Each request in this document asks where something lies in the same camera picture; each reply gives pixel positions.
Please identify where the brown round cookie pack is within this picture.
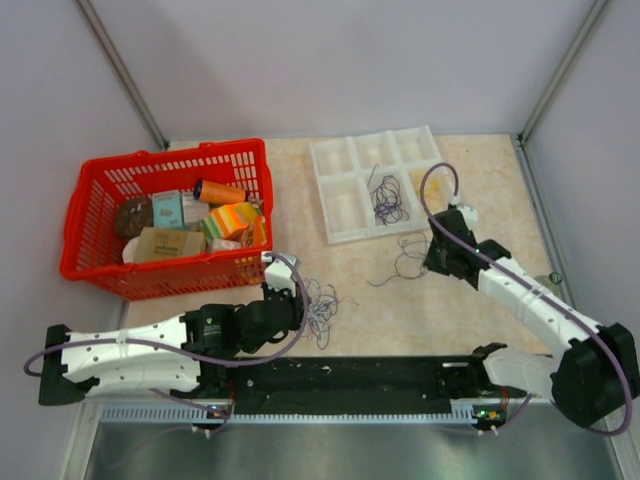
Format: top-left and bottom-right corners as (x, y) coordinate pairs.
(113, 196), (154, 239)

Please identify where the orange cylinder can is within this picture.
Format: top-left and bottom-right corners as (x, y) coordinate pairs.
(193, 180), (248, 205)

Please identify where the clear plastic bottle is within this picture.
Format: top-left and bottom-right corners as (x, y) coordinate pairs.
(535, 271), (563, 288)

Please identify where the grey white box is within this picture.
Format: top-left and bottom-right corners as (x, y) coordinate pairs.
(181, 192), (210, 231)

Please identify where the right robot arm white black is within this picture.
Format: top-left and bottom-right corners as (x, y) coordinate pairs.
(424, 206), (639, 432)

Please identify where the white compartment organizer tray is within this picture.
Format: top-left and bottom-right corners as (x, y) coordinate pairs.
(310, 125), (455, 244)

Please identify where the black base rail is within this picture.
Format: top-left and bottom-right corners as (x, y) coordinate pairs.
(169, 355), (506, 414)

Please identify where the slotted grey cable duct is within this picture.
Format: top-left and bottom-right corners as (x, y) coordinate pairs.
(99, 402), (516, 424)

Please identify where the aluminium frame post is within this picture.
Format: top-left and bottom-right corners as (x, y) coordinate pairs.
(517, 0), (614, 146)
(72, 0), (169, 150)

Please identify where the multicolour cable bundle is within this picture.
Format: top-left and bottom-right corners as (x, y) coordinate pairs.
(299, 278), (360, 351)

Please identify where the rainbow striped box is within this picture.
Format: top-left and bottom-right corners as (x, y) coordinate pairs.
(199, 202), (267, 246)

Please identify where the aluminium frame post left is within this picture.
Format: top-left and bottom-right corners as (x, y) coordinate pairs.
(72, 0), (169, 150)

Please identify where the brown cardboard box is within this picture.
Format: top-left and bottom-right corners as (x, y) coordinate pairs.
(133, 227), (206, 263)

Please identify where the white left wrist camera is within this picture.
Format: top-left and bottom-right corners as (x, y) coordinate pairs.
(261, 252), (296, 296)

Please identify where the yellow cable in tray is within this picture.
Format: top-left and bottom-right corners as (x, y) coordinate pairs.
(410, 169), (451, 216)

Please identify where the red plastic basket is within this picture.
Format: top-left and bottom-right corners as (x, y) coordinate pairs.
(59, 138), (274, 300)

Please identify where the light blue box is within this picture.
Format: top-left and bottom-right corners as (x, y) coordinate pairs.
(151, 190), (184, 230)

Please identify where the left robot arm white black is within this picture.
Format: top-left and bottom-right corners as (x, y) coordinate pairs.
(38, 283), (308, 406)

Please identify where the aluminium frame post right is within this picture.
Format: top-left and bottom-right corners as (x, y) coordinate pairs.
(517, 0), (614, 146)

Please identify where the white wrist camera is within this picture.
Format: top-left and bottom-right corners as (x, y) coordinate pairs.
(261, 252), (296, 296)
(449, 202), (479, 226)

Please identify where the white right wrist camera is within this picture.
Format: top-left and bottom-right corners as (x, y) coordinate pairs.
(449, 202), (479, 226)

